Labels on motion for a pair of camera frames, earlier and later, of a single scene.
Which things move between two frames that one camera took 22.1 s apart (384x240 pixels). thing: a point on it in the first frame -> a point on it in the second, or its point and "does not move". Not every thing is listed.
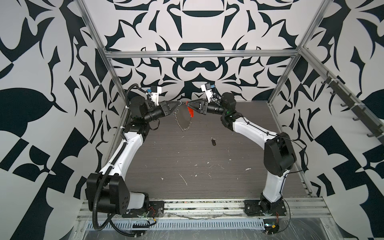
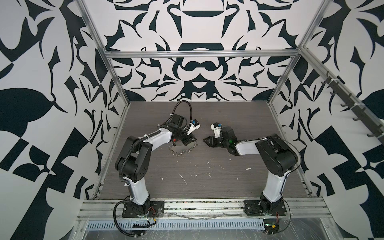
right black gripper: (204, 108) -> (212, 141)
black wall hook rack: (362, 113) does not move
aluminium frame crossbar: (202, 54) does not move
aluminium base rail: (212, 209) does not move
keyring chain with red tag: (191, 112) -> (188, 150)
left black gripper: (165, 108) -> (189, 139)
